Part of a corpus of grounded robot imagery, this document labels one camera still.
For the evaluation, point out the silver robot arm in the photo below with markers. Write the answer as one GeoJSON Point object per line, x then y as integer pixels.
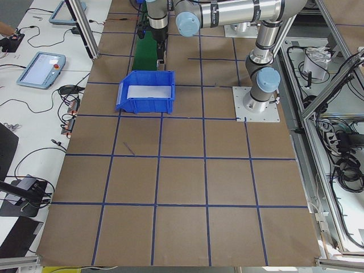
{"type": "Point", "coordinates": [191, 16]}

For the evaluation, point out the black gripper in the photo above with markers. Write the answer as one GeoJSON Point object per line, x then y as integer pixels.
{"type": "Point", "coordinates": [160, 35]}

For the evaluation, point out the green conveyor belt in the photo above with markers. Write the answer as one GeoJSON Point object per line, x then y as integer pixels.
{"type": "Point", "coordinates": [145, 57]}

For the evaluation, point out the far teach pendant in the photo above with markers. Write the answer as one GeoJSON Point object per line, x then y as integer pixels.
{"type": "Point", "coordinates": [61, 15]}

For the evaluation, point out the teach pendant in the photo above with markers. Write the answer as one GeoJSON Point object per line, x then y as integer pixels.
{"type": "Point", "coordinates": [61, 15]}
{"type": "Point", "coordinates": [42, 70]}

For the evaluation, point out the near teach pendant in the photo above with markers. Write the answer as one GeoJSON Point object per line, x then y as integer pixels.
{"type": "Point", "coordinates": [42, 70]}

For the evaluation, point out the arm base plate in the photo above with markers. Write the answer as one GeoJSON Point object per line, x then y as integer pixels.
{"type": "Point", "coordinates": [249, 110]}
{"type": "Point", "coordinates": [242, 30]}

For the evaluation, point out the aluminium frame post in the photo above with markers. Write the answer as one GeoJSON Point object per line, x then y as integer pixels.
{"type": "Point", "coordinates": [82, 24]}

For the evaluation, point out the white foam pad source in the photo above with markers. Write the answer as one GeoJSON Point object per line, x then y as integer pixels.
{"type": "Point", "coordinates": [149, 91]}

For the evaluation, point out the blue source bin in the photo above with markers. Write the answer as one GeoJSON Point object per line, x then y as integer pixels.
{"type": "Point", "coordinates": [146, 105]}

